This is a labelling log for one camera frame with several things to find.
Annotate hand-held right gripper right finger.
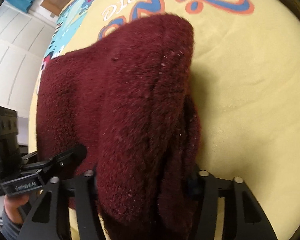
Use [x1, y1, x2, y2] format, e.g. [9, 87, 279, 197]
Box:
[186, 165, 278, 240]

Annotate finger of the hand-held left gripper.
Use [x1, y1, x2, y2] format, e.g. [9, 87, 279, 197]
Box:
[40, 144, 88, 180]

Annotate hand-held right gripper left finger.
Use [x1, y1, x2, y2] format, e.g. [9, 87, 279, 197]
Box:
[21, 170, 106, 240]

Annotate dark red knit sweater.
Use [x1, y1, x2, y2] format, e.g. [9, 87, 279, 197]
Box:
[36, 13, 203, 240]

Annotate person's left forearm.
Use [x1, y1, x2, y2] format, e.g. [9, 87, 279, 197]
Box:
[0, 209, 24, 232]

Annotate person's left hand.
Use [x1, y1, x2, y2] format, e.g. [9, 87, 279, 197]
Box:
[4, 193, 32, 225]

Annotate white wardrobe doors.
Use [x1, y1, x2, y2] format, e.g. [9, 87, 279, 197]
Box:
[0, 1, 57, 117]

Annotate yellow printed blanket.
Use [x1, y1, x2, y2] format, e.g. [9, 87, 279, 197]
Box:
[27, 0, 300, 240]

